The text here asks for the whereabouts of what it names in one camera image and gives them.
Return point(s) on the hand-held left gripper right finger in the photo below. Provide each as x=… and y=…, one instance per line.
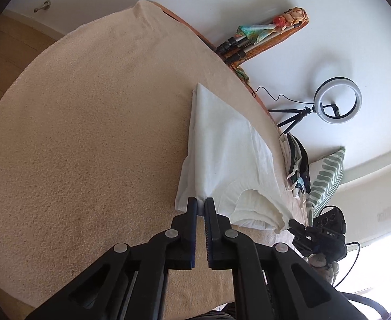
x=208, y=233

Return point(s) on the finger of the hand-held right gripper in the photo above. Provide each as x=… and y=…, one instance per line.
x=303, y=245
x=298, y=225

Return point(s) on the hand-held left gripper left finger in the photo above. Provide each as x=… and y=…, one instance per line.
x=192, y=233

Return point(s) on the white t-shirt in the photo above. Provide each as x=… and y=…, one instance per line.
x=222, y=146

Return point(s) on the white and blue small clothes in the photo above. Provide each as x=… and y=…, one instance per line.
x=297, y=181

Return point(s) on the grey cloth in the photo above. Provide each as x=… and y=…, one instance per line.
x=323, y=266

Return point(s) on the green striped pillow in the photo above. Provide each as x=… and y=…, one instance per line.
x=328, y=176

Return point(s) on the white tote bag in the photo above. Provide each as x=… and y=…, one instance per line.
x=285, y=146

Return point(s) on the beige blanket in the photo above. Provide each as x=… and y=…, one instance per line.
x=82, y=140

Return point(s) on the folded tripod with colourful cloth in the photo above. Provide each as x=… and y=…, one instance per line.
x=292, y=16

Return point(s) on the metal door stopper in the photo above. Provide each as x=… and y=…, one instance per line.
x=45, y=5

